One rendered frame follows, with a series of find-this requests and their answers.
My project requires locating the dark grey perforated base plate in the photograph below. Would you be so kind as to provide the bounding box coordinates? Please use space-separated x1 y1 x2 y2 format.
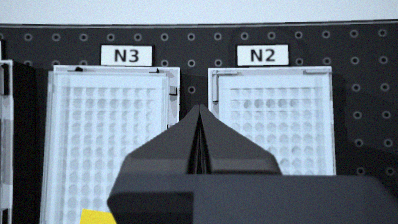
0 19 398 224

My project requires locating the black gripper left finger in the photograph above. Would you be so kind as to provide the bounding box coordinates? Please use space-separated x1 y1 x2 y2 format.
116 105 200 178

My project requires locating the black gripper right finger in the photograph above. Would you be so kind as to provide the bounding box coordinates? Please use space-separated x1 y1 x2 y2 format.
200 104 283 175

